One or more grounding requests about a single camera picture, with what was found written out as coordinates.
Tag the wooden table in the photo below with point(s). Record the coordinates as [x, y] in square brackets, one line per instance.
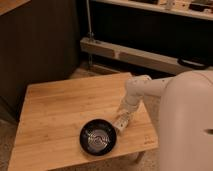
[53, 115]

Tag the metal pole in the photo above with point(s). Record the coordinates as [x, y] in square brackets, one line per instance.
[90, 32]

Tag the white bottle with label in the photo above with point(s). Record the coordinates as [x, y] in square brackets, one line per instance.
[122, 121]

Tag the wooden shelf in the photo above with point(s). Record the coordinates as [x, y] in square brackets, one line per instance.
[167, 8]

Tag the white wooden beam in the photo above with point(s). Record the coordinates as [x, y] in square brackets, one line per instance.
[133, 56]

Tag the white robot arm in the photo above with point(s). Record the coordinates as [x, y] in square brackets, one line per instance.
[185, 132]

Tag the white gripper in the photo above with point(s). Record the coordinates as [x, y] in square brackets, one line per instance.
[128, 107]

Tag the black ceramic bowl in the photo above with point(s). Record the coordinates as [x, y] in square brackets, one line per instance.
[97, 137]

